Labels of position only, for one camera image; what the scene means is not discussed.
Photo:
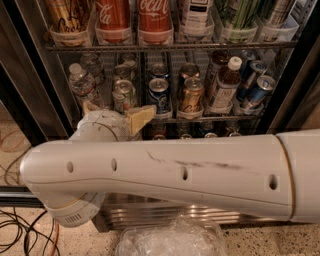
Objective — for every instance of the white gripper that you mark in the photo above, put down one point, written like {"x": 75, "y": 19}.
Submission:
{"x": 107, "y": 122}

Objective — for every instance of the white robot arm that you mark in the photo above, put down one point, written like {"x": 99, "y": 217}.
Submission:
{"x": 271, "y": 176}

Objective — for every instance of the front water bottle middle shelf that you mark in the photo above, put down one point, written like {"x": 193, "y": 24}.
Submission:
{"x": 83, "y": 85}

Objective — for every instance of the water bottle shelf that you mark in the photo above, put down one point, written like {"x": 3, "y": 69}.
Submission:
{"x": 83, "y": 85}
{"x": 93, "y": 64}

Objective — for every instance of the front blue Pepsi can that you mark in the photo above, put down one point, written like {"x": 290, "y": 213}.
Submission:
{"x": 158, "y": 94}

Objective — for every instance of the blue pepsi can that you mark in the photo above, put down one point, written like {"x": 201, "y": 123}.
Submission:
{"x": 158, "y": 94}
{"x": 159, "y": 70}

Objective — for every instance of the rear water bottle middle shelf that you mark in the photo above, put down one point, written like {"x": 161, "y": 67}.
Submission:
{"x": 93, "y": 64}

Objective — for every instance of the red can bottom shelf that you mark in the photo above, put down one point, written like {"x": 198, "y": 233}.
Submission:
{"x": 159, "y": 137}

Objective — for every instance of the rear blue Pepsi can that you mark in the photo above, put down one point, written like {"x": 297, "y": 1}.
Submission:
{"x": 159, "y": 70}

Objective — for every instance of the silver green can bottom shelf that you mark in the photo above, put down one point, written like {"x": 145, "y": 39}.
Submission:
{"x": 186, "y": 136}

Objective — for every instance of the left glass fridge door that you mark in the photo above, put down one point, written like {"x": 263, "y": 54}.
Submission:
{"x": 19, "y": 133}

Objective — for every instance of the glass fridge door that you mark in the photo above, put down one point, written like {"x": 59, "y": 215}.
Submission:
{"x": 297, "y": 95}
{"x": 19, "y": 133}

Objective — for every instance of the front gold LaCroix can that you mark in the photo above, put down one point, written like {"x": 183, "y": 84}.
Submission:
{"x": 192, "y": 92}

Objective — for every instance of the rear gold LaCroix can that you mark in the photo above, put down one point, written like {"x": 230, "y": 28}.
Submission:
{"x": 188, "y": 70}

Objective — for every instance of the left Coca-Cola can top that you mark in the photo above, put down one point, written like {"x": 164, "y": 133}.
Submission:
{"x": 113, "y": 19}

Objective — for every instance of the coca-cola can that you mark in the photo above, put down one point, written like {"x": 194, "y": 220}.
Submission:
{"x": 154, "y": 18}
{"x": 113, "y": 19}

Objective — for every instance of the right Coca-Cola can top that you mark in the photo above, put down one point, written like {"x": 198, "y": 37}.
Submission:
{"x": 154, "y": 18}

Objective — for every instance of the blue can bottom shelf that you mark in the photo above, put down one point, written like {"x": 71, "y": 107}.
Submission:
{"x": 210, "y": 135}

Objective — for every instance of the gold LaCroix can top shelf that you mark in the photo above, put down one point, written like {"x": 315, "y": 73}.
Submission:
{"x": 69, "y": 16}

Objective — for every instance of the stainless steel fridge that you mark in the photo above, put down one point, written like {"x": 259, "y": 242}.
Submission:
{"x": 118, "y": 211}

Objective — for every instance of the white labelled bottle top shelf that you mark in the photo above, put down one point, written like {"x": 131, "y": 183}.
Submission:
{"x": 195, "y": 15}

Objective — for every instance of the gold can bottom shelf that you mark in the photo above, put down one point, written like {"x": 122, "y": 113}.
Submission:
{"x": 234, "y": 134}

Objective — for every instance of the middle Red Bull can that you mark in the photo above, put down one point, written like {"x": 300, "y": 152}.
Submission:
{"x": 252, "y": 71}

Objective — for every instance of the front blue Red Bull can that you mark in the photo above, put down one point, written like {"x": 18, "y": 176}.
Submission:
{"x": 263, "y": 87}

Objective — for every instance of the right glass fridge door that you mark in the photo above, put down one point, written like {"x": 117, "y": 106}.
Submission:
{"x": 297, "y": 95}

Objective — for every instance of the grey striped can top shelf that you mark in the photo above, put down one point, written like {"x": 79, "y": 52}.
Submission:
{"x": 275, "y": 12}

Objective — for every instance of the brown tea bottle white cap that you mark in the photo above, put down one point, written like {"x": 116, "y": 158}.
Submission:
{"x": 224, "y": 86}

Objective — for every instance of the clear plastic bag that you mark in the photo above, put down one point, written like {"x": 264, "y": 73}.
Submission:
{"x": 181, "y": 237}

